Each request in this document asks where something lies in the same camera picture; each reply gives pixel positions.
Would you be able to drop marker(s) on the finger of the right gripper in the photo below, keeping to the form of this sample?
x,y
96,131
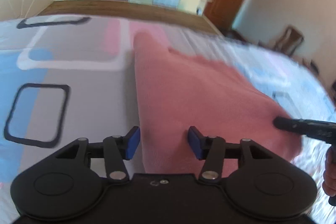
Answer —
x,y
304,126

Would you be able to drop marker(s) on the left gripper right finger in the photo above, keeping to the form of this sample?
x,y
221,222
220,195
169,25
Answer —
x,y
210,149

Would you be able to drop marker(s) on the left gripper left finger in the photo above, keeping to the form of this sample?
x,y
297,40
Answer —
x,y
116,150

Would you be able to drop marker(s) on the pink knit sweater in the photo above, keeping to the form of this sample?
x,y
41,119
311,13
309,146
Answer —
x,y
177,91

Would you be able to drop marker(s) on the right hand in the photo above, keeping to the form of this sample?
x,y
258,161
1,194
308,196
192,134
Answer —
x,y
329,177

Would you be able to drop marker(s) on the pastel patterned bed sheet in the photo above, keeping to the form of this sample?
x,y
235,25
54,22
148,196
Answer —
x,y
68,82

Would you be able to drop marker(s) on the brown wooden chair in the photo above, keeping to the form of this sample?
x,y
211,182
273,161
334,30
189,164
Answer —
x,y
289,41

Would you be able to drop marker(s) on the wooden bed footboard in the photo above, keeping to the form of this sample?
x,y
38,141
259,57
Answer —
x,y
132,11

